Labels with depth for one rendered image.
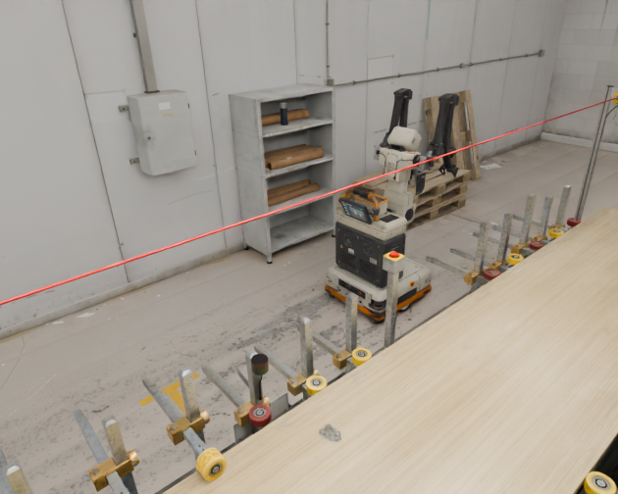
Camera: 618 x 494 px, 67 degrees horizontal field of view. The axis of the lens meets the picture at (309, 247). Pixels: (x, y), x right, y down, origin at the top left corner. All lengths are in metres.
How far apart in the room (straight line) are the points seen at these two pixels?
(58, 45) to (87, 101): 0.40
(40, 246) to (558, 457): 3.59
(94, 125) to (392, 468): 3.23
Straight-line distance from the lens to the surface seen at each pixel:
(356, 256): 3.66
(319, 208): 5.15
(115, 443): 1.62
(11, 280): 4.18
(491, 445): 1.76
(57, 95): 3.92
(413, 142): 3.62
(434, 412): 1.82
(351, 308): 1.96
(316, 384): 1.87
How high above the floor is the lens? 2.18
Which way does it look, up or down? 27 degrees down
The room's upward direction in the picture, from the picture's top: 2 degrees counter-clockwise
